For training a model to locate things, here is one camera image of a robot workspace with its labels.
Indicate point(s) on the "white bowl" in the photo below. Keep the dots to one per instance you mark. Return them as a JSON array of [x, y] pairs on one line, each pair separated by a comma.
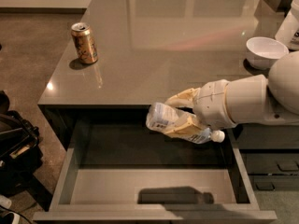
[[263, 52]]

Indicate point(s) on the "open grey top drawer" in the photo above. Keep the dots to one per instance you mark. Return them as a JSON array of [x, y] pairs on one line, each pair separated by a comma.
[[125, 174]]

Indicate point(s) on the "white container with label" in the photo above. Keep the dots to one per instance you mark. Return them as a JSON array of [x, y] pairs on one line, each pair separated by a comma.
[[288, 32]]

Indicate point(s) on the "orange soda can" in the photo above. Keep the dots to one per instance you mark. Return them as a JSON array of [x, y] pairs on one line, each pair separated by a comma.
[[84, 43]]

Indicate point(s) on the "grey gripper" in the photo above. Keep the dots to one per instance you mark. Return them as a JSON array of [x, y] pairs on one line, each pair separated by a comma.
[[213, 103]]

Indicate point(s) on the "clear blue plastic bottle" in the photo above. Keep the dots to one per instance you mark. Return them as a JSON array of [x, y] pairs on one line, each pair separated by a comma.
[[176, 123]]

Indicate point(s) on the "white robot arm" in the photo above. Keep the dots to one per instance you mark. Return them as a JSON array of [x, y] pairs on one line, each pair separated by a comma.
[[268, 100]]

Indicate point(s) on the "dark lower drawers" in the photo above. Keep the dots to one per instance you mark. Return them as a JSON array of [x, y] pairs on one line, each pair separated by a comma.
[[271, 155]]

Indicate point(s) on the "black bag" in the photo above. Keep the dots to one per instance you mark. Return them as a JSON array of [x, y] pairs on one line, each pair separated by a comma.
[[20, 155]]

